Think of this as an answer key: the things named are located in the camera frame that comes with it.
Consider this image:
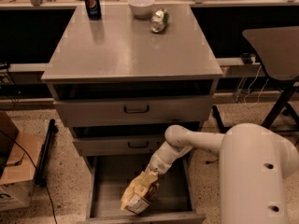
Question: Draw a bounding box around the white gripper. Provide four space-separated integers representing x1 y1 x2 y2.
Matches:
145 156 171 175

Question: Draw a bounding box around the brown sea salt chip bag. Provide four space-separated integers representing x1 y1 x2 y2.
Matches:
121 171 159 215

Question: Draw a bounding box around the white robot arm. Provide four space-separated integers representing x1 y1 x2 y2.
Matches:
147 123 299 224

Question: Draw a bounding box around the grey bottom drawer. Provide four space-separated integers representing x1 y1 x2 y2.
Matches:
78 154 206 224

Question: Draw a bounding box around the grey drawer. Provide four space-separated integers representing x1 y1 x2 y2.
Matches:
73 134 164 157
78 154 206 224
54 95 212 127

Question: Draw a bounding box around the grey middle drawer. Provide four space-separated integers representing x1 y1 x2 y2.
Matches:
73 134 164 157

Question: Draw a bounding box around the grey top drawer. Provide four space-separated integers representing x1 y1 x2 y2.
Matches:
54 95 212 127

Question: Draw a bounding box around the grey drawer cabinet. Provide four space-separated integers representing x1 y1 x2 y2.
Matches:
41 3 224 224

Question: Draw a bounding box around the black stand foot right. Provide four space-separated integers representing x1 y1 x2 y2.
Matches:
212 105 228 133

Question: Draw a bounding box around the black stand foot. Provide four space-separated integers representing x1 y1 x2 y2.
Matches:
212 105 228 133
35 119 58 187

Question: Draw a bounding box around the black stand foot left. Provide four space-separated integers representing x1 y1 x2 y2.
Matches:
35 119 58 187

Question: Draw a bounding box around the green and silver can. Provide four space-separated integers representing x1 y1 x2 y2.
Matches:
149 8 169 33

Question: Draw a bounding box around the cardboard box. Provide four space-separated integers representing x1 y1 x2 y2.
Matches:
0 112 43 211

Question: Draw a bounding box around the white bowl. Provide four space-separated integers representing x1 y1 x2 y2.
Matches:
128 0 155 19

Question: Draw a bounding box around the blue Pepsi can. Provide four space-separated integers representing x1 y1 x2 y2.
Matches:
84 0 102 20

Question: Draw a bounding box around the white hanging cable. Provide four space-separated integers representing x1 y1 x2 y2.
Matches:
242 64 269 109

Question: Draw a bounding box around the black floor cable left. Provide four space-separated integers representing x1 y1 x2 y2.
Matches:
0 128 59 224

